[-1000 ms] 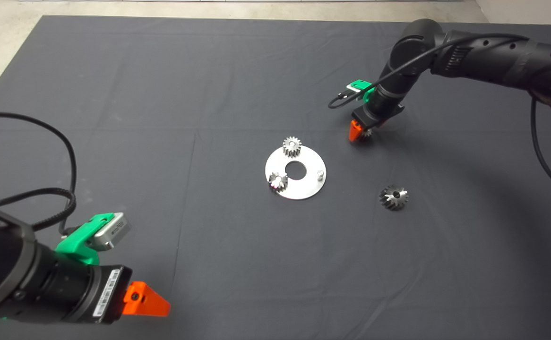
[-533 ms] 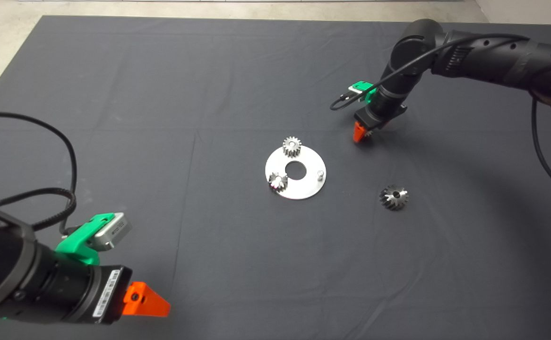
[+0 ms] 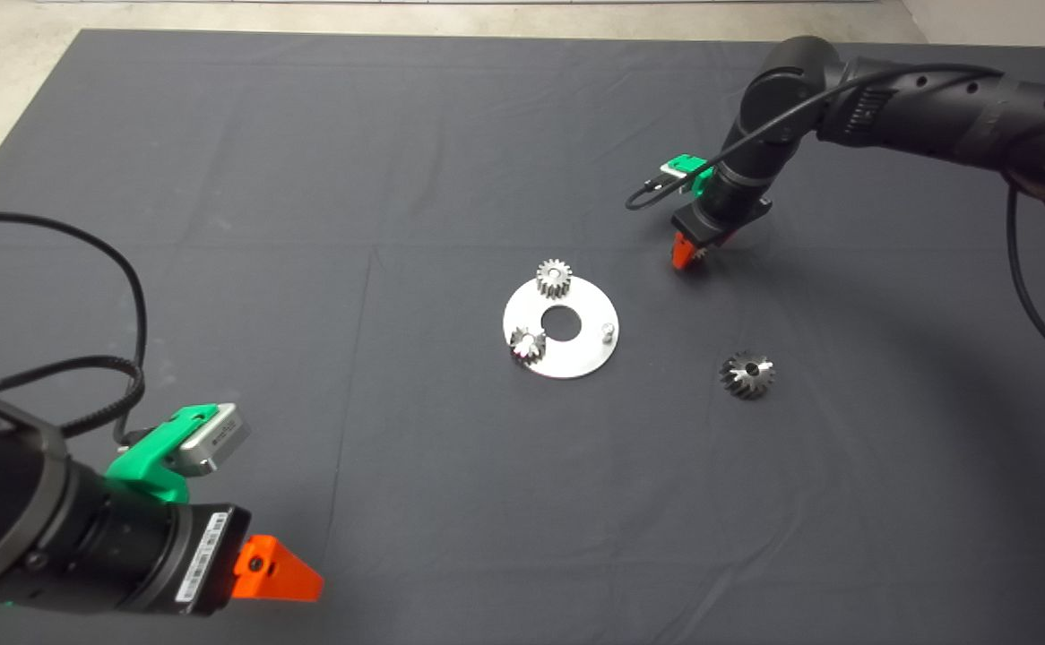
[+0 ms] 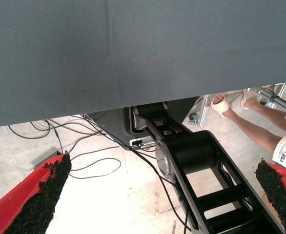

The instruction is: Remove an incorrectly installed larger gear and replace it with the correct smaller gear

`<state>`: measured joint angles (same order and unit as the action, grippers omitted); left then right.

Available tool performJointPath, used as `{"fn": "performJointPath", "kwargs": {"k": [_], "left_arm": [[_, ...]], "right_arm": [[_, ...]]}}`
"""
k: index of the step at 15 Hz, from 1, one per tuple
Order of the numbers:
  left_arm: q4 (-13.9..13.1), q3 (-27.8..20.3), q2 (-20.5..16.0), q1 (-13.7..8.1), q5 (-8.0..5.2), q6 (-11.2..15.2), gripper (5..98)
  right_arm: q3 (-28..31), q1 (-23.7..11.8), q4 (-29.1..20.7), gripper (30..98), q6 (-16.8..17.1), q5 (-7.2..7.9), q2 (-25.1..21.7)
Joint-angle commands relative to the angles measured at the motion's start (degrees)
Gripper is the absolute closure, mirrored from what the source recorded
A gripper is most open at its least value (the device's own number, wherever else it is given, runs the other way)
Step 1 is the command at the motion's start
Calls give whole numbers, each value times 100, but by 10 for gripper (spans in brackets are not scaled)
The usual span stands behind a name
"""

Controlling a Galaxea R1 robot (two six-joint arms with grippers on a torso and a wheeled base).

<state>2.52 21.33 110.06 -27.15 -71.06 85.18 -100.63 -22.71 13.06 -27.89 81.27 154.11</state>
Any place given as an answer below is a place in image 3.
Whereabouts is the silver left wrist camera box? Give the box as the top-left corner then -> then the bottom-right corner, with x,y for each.
177,402 -> 251,474

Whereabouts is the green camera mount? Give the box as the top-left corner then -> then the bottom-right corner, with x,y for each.
106,405 -> 219,504
670,155 -> 717,194

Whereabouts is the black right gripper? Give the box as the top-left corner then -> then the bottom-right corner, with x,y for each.
673,193 -> 773,268

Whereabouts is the green right camera mount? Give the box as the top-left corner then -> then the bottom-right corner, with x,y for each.
670,155 -> 717,194

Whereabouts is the dark grey table cloth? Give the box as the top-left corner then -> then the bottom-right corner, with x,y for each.
0,30 -> 1045,645

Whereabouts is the thin black left camera cable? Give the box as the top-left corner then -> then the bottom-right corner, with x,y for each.
0,211 -> 149,444

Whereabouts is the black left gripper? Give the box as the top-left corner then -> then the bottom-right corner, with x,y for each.
148,503 -> 324,617

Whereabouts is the large steel gear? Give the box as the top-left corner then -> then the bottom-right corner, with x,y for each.
720,349 -> 776,400

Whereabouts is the green left camera mount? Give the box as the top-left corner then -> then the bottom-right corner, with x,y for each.
106,405 -> 219,504

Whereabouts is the round metal plate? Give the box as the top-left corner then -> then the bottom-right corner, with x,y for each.
502,275 -> 619,380

